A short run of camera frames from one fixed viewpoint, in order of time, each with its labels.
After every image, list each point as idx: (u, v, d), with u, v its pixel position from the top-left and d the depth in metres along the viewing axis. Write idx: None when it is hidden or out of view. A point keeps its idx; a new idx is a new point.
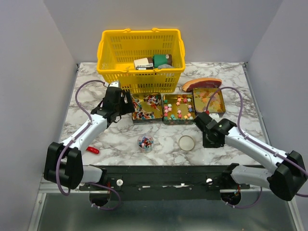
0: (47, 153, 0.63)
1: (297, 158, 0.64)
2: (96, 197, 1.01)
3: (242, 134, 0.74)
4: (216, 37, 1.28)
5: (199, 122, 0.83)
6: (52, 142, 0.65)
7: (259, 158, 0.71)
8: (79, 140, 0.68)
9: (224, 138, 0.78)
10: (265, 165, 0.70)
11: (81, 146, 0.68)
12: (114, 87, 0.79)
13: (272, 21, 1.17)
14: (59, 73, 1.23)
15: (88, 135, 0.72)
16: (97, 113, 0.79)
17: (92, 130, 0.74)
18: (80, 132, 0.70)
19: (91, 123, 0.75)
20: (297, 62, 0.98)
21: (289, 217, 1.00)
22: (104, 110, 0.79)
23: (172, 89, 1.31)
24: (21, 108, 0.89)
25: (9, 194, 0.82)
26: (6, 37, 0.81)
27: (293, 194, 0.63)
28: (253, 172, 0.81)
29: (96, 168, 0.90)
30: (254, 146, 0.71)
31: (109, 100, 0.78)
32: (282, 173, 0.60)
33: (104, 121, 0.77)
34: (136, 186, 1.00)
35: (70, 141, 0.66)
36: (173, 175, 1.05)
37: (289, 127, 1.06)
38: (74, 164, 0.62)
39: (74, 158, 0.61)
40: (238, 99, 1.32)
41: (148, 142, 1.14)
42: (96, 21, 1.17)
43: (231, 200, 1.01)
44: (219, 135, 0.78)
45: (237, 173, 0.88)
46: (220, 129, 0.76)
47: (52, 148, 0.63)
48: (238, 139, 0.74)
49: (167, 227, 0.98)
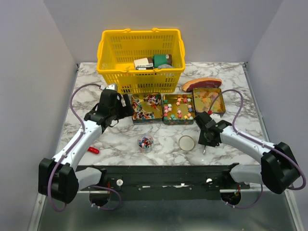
0: (40, 170, 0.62)
1: (285, 148, 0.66)
2: (96, 197, 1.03)
3: (235, 129, 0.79)
4: (216, 37, 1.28)
5: (198, 121, 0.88)
6: (44, 157, 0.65)
7: (250, 150, 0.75)
8: (70, 154, 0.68)
9: (220, 136, 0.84)
10: (256, 158, 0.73)
11: (72, 161, 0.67)
12: (109, 91, 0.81)
13: (273, 21, 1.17)
14: (59, 73, 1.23)
15: (81, 147, 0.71)
16: (91, 118, 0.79)
17: (85, 141, 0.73)
18: (71, 144, 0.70)
19: (84, 134, 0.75)
20: (297, 62, 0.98)
21: (289, 217, 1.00)
22: (98, 115, 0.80)
23: (172, 89, 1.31)
24: (21, 108, 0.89)
25: (9, 194, 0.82)
26: (6, 37, 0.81)
27: (283, 185, 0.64)
28: (250, 169, 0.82)
29: (94, 170, 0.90)
30: (245, 139, 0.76)
31: (104, 104, 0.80)
32: (267, 160, 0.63)
33: (97, 129, 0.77)
34: (135, 186, 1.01)
35: (62, 157, 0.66)
36: (173, 175, 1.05)
37: (289, 127, 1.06)
38: (66, 180, 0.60)
39: (66, 174, 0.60)
40: (238, 99, 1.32)
41: (148, 142, 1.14)
42: (96, 21, 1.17)
43: (231, 200, 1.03)
44: (215, 134, 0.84)
45: (236, 171, 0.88)
46: (216, 128, 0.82)
47: (44, 165, 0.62)
48: (232, 135, 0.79)
49: (167, 227, 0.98)
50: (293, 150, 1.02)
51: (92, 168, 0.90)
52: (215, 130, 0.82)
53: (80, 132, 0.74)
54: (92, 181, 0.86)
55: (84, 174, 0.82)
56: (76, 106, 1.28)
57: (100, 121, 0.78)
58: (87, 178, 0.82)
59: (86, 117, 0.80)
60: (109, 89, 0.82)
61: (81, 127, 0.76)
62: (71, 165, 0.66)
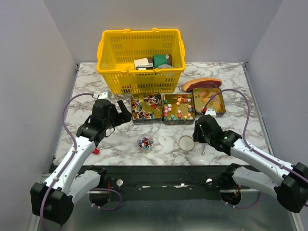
0: (32, 195, 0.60)
1: (303, 170, 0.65)
2: (96, 197, 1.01)
3: (248, 145, 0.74)
4: (216, 37, 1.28)
5: (205, 127, 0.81)
6: (35, 182, 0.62)
7: (264, 170, 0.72)
8: (62, 177, 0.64)
9: (228, 150, 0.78)
10: (272, 177, 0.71)
11: (65, 185, 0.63)
12: (101, 102, 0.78)
13: (272, 21, 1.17)
14: (59, 73, 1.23)
15: (73, 168, 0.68)
16: (83, 133, 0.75)
17: (77, 161, 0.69)
18: (63, 166, 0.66)
19: (76, 152, 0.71)
20: (298, 62, 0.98)
21: (289, 218, 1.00)
22: (91, 128, 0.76)
23: (172, 89, 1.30)
24: (20, 107, 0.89)
25: (9, 194, 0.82)
26: (6, 37, 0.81)
27: (301, 206, 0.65)
28: (259, 179, 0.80)
29: (92, 174, 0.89)
30: (260, 158, 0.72)
31: (96, 116, 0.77)
32: (289, 186, 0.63)
33: (90, 145, 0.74)
34: (136, 186, 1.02)
35: (53, 181, 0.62)
36: (173, 175, 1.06)
37: (289, 127, 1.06)
38: (59, 204, 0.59)
39: (58, 199, 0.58)
40: (238, 99, 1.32)
41: (148, 142, 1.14)
42: (96, 21, 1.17)
43: (231, 200, 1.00)
44: (224, 147, 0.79)
45: (239, 176, 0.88)
46: (226, 143, 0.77)
47: (35, 190, 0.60)
48: (244, 150, 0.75)
49: (167, 227, 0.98)
50: (293, 150, 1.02)
51: (89, 173, 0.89)
52: (224, 143, 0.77)
53: (72, 151, 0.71)
54: (90, 186, 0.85)
55: (82, 183, 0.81)
56: (76, 106, 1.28)
57: (93, 136, 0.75)
58: (86, 186, 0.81)
59: (79, 133, 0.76)
60: (101, 101, 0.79)
61: (72, 146, 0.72)
62: (64, 189, 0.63)
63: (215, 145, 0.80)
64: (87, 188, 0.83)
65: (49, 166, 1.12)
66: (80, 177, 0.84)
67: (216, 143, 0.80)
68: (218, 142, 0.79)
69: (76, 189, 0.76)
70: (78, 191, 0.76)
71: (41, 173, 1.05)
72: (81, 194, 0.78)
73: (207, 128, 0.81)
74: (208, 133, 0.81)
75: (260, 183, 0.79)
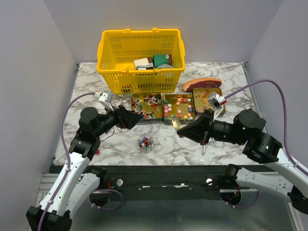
0: (28, 219, 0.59)
1: None
2: (96, 197, 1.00)
3: (294, 161, 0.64)
4: (216, 36, 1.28)
5: (248, 131, 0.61)
6: (31, 205, 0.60)
7: (302, 187, 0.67)
8: (57, 199, 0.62)
9: (268, 160, 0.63)
10: (304, 192, 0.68)
11: (60, 207, 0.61)
12: (87, 115, 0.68)
13: (272, 21, 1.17)
14: (59, 72, 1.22)
15: (68, 187, 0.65)
16: (76, 148, 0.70)
17: (71, 180, 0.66)
18: (57, 187, 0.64)
19: (70, 171, 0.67)
20: (297, 61, 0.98)
21: (289, 219, 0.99)
22: (83, 143, 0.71)
23: (172, 89, 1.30)
24: (21, 107, 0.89)
25: (9, 194, 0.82)
26: (6, 37, 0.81)
27: None
28: (267, 184, 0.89)
29: (90, 179, 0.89)
30: (302, 175, 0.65)
31: (86, 130, 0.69)
32: None
33: (83, 161, 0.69)
34: (135, 186, 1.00)
35: (47, 205, 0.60)
36: (173, 175, 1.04)
37: (288, 127, 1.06)
38: (55, 225, 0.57)
39: (54, 222, 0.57)
40: (238, 99, 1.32)
41: (148, 142, 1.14)
42: (97, 21, 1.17)
43: (231, 200, 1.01)
44: (263, 158, 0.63)
45: (243, 180, 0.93)
46: (267, 153, 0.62)
47: (31, 213, 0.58)
48: (288, 167, 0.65)
49: (167, 227, 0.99)
50: (293, 150, 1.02)
51: (87, 177, 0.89)
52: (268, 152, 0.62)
53: (65, 170, 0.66)
54: (87, 194, 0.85)
55: (81, 192, 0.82)
56: (76, 105, 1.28)
57: (86, 151, 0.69)
58: (84, 194, 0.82)
59: (72, 147, 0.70)
60: (88, 112, 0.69)
61: (65, 163, 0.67)
62: (59, 212, 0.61)
63: (249, 154, 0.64)
64: (85, 196, 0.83)
65: (49, 166, 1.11)
66: (77, 185, 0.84)
67: (255, 150, 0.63)
68: (259, 151, 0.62)
69: (74, 201, 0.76)
70: (76, 203, 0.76)
71: (41, 173, 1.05)
72: (80, 202, 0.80)
73: (248, 131, 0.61)
74: (246, 137, 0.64)
75: (269, 187, 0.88)
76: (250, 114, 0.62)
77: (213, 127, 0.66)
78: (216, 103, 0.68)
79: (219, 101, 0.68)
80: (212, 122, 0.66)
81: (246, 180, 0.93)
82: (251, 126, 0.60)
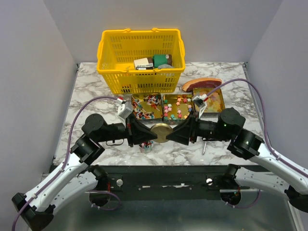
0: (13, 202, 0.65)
1: None
2: (96, 198, 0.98)
3: (275, 155, 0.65)
4: (216, 36, 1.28)
5: (228, 127, 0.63)
6: (19, 192, 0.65)
7: (289, 180, 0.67)
8: (40, 197, 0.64)
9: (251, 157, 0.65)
10: (294, 186, 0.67)
11: (41, 204, 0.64)
12: (91, 123, 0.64)
13: (272, 21, 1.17)
14: (59, 72, 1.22)
15: (55, 188, 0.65)
16: (77, 151, 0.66)
17: (61, 181, 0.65)
18: (45, 184, 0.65)
19: (63, 171, 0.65)
20: (298, 61, 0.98)
21: (289, 218, 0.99)
22: (87, 146, 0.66)
23: (172, 89, 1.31)
24: (21, 107, 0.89)
25: (9, 193, 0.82)
26: (6, 36, 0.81)
27: None
28: (266, 182, 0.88)
29: (88, 179, 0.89)
30: (287, 168, 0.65)
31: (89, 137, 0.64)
32: None
33: (79, 167, 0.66)
34: (136, 186, 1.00)
35: (31, 199, 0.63)
36: (173, 175, 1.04)
37: (288, 127, 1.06)
38: (31, 221, 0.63)
39: (30, 218, 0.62)
40: (238, 99, 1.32)
41: (148, 142, 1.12)
42: (97, 21, 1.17)
43: (231, 200, 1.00)
44: (244, 153, 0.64)
45: (242, 179, 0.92)
46: (248, 148, 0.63)
47: (16, 201, 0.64)
48: (270, 160, 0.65)
49: (167, 227, 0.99)
50: (293, 150, 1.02)
51: (86, 176, 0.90)
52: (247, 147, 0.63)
53: (58, 170, 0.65)
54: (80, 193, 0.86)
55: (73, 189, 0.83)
56: (76, 105, 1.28)
57: (84, 157, 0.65)
58: (75, 193, 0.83)
59: (73, 147, 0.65)
60: (94, 119, 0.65)
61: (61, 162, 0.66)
62: (40, 208, 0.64)
63: (232, 150, 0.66)
64: (77, 194, 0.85)
65: (49, 166, 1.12)
66: (73, 182, 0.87)
67: (235, 146, 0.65)
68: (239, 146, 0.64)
69: (63, 197, 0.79)
70: (65, 199, 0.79)
71: (41, 173, 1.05)
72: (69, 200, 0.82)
73: (229, 127, 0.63)
74: (228, 134, 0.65)
75: (268, 186, 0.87)
76: (231, 111, 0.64)
77: (199, 127, 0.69)
78: (200, 101, 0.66)
79: (201, 99, 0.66)
80: (198, 119, 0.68)
81: (244, 178, 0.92)
82: (231, 123, 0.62)
